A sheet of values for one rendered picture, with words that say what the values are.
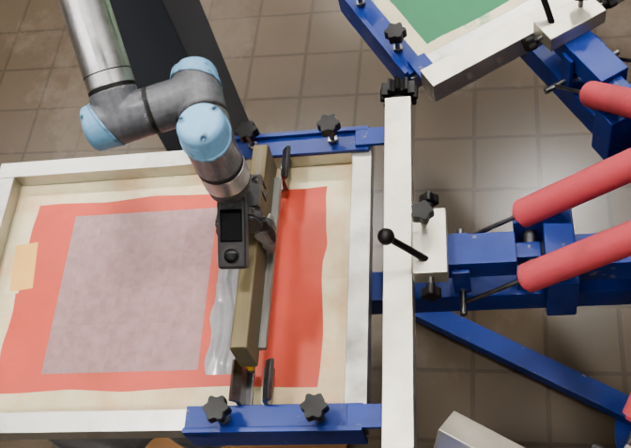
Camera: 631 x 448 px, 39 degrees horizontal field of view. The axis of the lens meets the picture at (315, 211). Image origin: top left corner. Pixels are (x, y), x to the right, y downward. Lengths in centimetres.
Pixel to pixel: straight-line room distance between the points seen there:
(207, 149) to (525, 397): 147
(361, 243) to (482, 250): 23
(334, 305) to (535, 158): 142
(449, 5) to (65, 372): 109
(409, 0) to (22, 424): 117
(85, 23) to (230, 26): 207
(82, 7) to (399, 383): 76
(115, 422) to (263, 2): 222
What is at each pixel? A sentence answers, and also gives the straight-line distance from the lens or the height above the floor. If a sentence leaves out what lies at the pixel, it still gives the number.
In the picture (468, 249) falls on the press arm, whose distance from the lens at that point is 155.
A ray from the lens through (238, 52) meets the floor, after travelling 338.
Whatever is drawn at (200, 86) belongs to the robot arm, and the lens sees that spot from 139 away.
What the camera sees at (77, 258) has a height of 96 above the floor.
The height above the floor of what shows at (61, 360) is 96.
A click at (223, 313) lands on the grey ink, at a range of 166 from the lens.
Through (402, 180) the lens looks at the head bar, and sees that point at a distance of 163.
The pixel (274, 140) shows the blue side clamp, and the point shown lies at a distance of 179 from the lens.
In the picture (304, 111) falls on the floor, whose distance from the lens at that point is 313.
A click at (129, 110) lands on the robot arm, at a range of 140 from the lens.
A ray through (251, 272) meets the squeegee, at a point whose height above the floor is 111.
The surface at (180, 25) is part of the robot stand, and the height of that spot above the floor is 96.
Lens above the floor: 239
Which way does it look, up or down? 56 degrees down
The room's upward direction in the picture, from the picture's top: 20 degrees counter-clockwise
